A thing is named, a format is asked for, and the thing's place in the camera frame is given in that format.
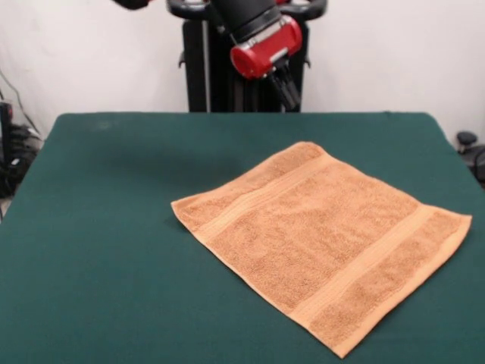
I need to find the black cable bundle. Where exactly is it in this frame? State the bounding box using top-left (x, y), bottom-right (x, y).
top-left (0, 124), bottom-right (45, 199)

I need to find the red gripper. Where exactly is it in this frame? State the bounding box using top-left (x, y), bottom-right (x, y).
top-left (230, 14), bottom-right (304, 110)

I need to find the black electronics box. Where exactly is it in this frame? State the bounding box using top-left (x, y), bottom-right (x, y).
top-left (0, 100), bottom-right (15, 164)

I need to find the grey wall cable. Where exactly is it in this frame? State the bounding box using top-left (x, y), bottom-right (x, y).
top-left (0, 69), bottom-right (41, 134)

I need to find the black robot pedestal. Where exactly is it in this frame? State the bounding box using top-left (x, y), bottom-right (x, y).
top-left (165, 0), bottom-right (328, 114)

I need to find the orange terry towel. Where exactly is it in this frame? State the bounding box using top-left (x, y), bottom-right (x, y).
top-left (170, 141), bottom-right (474, 359)

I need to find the dark green table cloth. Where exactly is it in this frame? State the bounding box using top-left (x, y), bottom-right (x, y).
top-left (0, 111), bottom-right (485, 364)

